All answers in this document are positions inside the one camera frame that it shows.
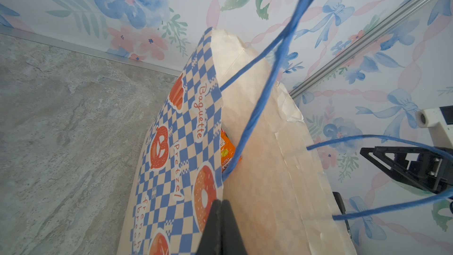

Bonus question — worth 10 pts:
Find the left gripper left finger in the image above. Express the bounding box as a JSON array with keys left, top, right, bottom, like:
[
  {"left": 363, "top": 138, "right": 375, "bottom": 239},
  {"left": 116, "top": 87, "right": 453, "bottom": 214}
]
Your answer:
[{"left": 196, "top": 200, "right": 221, "bottom": 255}]

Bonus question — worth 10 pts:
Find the Fox's fruits candy bag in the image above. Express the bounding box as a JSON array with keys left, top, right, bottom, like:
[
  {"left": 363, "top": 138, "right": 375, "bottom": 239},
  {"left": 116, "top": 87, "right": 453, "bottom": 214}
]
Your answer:
[{"left": 220, "top": 129, "right": 236, "bottom": 172}]

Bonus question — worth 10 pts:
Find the blue checkered paper bag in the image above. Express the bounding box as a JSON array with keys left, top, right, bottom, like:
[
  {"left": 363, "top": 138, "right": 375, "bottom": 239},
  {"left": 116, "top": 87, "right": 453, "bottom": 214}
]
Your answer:
[{"left": 116, "top": 0, "right": 453, "bottom": 255}]

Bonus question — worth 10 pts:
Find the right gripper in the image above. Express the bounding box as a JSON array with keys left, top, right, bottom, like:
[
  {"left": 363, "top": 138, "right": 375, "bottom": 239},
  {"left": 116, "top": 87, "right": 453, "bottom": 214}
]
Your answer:
[{"left": 360, "top": 146, "right": 453, "bottom": 194}]

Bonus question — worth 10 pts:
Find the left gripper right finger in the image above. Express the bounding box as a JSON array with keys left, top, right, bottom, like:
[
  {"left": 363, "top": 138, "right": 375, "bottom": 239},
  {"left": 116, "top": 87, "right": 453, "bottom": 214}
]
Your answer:
[{"left": 221, "top": 200, "right": 248, "bottom": 255}]

